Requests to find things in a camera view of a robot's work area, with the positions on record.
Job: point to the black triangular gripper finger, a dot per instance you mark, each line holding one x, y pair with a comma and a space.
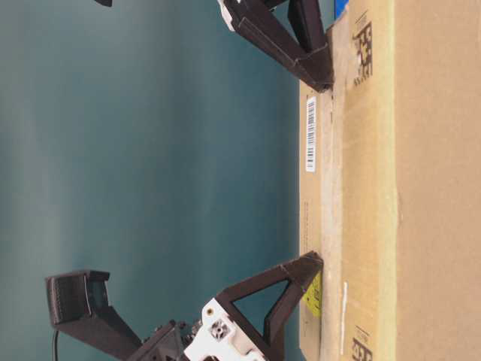
298, 274
305, 18
315, 69

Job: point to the brown cardboard box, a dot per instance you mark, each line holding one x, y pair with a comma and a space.
389, 177

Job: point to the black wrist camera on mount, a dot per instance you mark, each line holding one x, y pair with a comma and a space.
79, 306

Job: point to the blue object behind box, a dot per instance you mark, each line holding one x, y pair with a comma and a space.
339, 7

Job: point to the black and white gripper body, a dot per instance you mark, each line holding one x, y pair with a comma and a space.
216, 336

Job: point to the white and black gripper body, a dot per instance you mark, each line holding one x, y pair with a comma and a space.
234, 12

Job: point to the black wrist camera corner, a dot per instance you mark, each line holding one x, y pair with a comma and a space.
105, 3

